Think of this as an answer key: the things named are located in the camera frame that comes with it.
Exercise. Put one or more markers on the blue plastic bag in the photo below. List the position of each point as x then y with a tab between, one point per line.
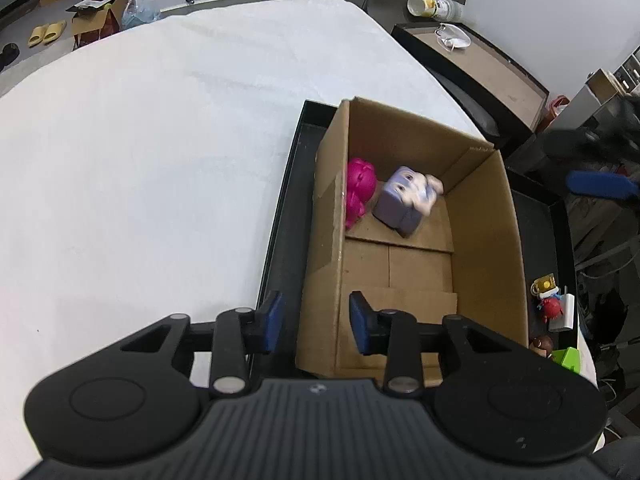
140	15

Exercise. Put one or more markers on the grey desk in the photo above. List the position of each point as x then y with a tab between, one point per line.
585	110

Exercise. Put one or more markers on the black slipper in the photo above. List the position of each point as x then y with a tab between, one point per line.
9	55

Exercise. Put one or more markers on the green toy bin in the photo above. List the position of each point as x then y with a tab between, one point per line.
567	359

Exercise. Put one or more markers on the purple cube toy figure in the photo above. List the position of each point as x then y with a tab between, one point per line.
395	205

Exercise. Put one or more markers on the plastic bottle with yellow label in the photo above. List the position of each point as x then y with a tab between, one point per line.
435	6

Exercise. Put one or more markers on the patterned desk tray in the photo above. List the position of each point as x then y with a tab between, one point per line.
602	85

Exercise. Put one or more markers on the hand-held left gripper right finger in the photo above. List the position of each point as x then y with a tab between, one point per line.
359	320

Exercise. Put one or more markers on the grey drawer organizer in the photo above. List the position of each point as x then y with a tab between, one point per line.
631	62

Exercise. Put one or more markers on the brown-haired doll figure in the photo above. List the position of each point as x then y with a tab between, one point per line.
541	345

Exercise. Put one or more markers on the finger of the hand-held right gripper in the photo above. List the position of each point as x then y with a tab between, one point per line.
590	145
600	186

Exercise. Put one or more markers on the small white box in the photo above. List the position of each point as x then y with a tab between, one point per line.
565	312

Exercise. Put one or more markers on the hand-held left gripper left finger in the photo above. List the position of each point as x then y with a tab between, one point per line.
274	320

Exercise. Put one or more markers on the brown cardboard box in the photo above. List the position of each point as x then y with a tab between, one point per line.
95	27

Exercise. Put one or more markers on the brown-lined black tray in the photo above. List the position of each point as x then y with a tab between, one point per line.
480	65

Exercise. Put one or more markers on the beige tote bag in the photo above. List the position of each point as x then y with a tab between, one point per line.
600	230

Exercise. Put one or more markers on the white face mask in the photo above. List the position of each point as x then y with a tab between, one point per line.
452	37

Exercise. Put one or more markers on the red and yellow toy figure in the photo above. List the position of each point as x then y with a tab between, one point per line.
547	295

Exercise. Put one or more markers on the yellow slipper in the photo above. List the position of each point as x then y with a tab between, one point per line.
37	36
55	31

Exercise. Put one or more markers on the pink toy figure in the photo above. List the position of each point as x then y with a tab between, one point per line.
360	185

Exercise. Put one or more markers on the large black tray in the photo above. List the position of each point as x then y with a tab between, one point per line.
285	220

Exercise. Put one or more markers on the flat black package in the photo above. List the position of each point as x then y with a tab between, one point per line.
97	0

